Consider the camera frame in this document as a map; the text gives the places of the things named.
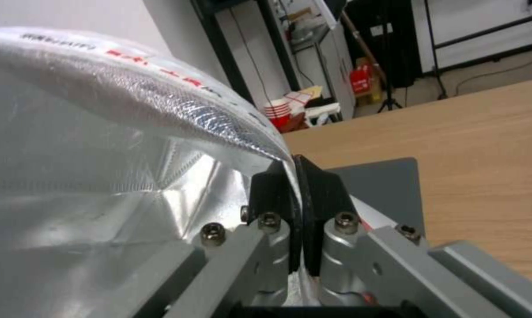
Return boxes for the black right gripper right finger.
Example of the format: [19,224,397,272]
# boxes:
[293,154,532,318]

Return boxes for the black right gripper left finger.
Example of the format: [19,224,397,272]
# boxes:
[157,161,304,318]

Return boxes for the silver foil food delivery bag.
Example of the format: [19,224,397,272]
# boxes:
[0,26,313,318]

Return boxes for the grey flat board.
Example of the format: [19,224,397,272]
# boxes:
[323,157,422,247]

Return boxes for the red paper cup stack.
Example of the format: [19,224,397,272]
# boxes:
[263,92,309,134]

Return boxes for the tan paper envelope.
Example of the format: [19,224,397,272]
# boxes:
[297,85,325,101]

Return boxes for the red cardboard box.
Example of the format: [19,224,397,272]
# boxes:
[348,57,384,106]

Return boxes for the black tripod stand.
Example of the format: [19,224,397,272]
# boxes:
[374,0,404,114]

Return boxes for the white cabinet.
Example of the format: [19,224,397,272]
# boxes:
[325,18,358,118]

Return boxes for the black shelf rack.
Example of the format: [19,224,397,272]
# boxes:
[189,0,303,100]

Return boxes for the wooden broom handle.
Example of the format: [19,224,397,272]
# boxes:
[339,9,382,68]

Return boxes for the black floor cable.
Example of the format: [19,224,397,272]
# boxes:
[436,61,532,100]

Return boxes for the black metal frame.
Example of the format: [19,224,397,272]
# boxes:
[423,0,532,72]

